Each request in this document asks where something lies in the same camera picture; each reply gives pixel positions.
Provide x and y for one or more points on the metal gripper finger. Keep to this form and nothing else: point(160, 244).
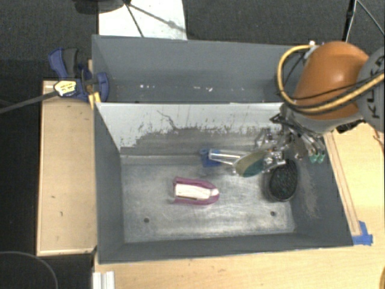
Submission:
point(272, 156)
point(275, 165)

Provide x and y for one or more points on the yellow and green round disc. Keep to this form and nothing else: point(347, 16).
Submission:
point(249, 164)

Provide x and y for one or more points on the black oval mesh brush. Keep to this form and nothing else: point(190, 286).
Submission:
point(282, 181)

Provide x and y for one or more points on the clear tube with blue cap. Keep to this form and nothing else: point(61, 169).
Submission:
point(219, 155)

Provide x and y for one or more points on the purple and white stapler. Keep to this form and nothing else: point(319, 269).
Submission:
point(195, 191)

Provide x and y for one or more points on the grey metal bin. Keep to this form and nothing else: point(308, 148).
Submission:
point(186, 221)

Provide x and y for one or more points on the pale wood board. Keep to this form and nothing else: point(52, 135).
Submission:
point(67, 173)

